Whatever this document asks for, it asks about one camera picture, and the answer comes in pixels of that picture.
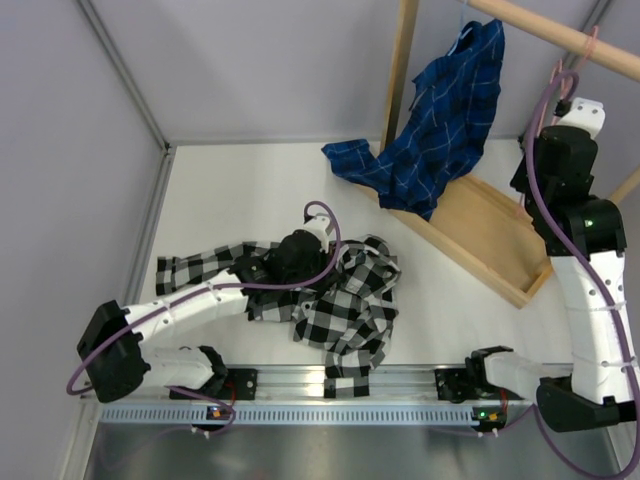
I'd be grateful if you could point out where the black white checkered shirt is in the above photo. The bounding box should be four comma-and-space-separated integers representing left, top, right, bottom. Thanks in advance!
155, 234, 402, 400

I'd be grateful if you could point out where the pink wire hanger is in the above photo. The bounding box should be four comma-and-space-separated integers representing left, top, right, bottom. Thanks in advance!
514, 24, 600, 216

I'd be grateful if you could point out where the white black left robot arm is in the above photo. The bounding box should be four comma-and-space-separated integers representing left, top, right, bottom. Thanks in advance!
77, 229, 329, 403

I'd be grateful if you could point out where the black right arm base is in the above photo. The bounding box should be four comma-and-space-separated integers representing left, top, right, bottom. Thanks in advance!
434, 367, 521, 404

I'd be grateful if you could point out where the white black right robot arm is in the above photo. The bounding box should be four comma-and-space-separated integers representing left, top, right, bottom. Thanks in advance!
465, 125, 639, 432

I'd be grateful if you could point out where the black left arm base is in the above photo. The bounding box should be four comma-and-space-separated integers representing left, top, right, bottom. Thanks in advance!
192, 368, 258, 401

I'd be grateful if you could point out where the blue plaid shirt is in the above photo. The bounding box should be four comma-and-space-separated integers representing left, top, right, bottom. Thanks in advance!
322, 19, 506, 220

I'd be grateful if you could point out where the light blue hanger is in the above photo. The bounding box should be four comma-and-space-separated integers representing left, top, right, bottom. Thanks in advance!
447, 0, 473, 56

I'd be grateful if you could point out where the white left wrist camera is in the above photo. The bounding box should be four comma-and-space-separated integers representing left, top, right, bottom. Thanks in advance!
302, 214, 334, 253

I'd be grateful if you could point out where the aluminium mounting rail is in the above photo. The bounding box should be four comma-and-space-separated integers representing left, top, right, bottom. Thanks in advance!
79, 363, 551, 401

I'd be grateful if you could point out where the slotted grey cable duct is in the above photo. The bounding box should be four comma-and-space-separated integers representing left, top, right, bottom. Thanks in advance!
100, 403, 504, 427

